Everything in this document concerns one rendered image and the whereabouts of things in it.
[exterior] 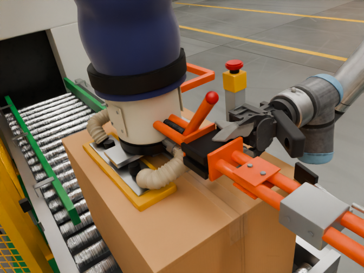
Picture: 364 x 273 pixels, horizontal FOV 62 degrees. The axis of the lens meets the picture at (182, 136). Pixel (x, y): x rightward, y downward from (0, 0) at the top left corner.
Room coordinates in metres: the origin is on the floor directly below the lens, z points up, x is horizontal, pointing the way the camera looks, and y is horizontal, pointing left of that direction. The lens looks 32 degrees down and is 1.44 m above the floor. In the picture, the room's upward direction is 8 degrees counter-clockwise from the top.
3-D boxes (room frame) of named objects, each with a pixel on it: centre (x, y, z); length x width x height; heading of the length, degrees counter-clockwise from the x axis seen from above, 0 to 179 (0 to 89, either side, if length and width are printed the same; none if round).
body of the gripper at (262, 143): (0.55, -0.17, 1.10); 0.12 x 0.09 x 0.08; 121
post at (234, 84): (1.12, -0.24, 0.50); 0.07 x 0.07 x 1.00; 31
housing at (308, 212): (0.29, -0.17, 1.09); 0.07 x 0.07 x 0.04; 32
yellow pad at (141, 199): (0.64, 0.16, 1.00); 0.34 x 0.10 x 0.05; 32
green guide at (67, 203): (1.53, 0.91, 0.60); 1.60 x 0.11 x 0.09; 31
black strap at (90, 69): (0.69, 0.08, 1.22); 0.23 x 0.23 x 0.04
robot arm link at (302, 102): (0.59, -0.25, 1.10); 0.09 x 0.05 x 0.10; 31
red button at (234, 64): (1.12, -0.24, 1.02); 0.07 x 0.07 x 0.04
